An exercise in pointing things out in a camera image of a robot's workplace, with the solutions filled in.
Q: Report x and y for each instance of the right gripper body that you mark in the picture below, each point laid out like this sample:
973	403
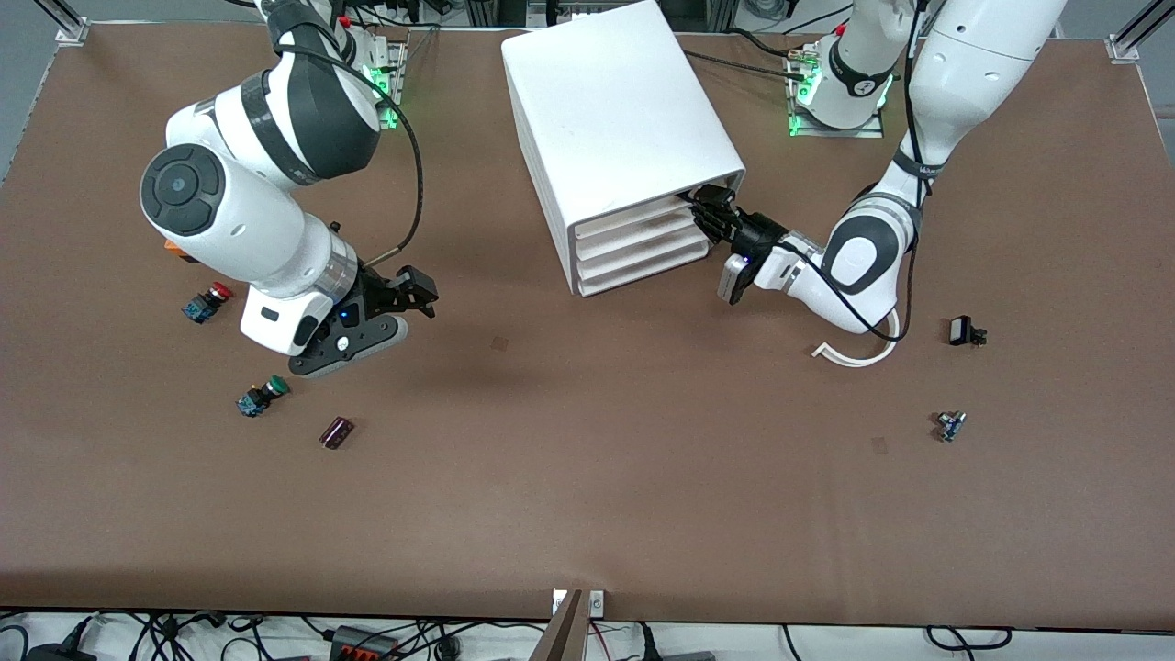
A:
378	289

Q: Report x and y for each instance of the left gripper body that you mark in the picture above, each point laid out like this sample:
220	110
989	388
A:
758	233

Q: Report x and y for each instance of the white plastic drawer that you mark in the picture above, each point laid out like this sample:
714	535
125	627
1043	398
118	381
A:
633	218
643	235
643	270
643	252

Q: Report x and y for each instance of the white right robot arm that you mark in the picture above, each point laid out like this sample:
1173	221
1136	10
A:
229	211

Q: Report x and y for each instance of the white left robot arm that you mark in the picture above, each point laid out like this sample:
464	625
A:
973	64

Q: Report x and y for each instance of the green push button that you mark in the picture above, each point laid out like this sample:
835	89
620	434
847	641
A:
264	395

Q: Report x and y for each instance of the red push button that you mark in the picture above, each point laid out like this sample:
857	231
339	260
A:
207	302

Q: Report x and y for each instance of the white drawer cabinet housing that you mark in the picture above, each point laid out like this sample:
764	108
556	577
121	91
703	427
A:
615	101

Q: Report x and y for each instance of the dark red capacitor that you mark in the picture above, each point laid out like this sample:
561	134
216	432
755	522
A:
336	432

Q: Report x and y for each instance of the orange box with hole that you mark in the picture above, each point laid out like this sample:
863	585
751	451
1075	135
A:
176	248

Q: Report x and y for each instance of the white curved plastic piece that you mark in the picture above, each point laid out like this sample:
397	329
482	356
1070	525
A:
849	360

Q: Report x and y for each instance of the small blue electronic component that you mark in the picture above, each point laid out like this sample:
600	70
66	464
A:
950	426

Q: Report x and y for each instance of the black orange power strip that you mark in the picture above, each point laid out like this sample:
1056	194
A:
363	643

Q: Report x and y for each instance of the black power adapter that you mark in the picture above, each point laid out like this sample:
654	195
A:
679	655

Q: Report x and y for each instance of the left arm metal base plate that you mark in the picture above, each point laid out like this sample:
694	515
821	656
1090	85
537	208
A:
872	131

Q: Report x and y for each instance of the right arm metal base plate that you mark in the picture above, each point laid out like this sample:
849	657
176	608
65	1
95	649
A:
393	101

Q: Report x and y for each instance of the small black switch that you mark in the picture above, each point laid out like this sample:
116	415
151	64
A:
962	330

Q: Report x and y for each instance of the white post bracket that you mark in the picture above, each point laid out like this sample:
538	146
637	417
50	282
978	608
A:
597	602

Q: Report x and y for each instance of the brown camera post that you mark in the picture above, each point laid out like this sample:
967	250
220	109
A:
562	633

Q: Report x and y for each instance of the aluminium frame corner bracket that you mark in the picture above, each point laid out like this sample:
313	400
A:
1127	44
69	28

